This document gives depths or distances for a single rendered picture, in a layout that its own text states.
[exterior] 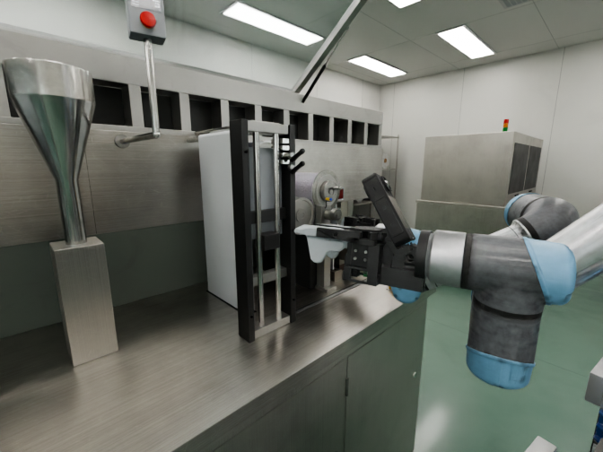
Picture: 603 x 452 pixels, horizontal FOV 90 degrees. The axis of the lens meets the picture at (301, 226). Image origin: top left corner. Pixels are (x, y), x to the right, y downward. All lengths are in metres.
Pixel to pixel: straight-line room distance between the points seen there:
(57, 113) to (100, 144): 0.31
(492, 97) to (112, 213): 5.24
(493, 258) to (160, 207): 0.96
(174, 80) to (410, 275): 0.96
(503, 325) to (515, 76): 5.22
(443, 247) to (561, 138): 4.96
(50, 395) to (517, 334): 0.81
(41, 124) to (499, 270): 0.80
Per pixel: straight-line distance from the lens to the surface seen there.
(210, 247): 1.06
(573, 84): 5.43
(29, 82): 0.78
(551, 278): 0.44
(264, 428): 0.79
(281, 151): 0.81
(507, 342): 0.47
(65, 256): 0.81
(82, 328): 0.86
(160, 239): 1.13
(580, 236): 0.57
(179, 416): 0.68
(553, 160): 5.35
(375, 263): 0.45
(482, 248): 0.43
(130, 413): 0.71
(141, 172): 1.09
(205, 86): 1.21
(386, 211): 0.45
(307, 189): 1.06
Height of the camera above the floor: 1.34
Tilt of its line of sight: 12 degrees down
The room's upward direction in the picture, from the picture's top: straight up
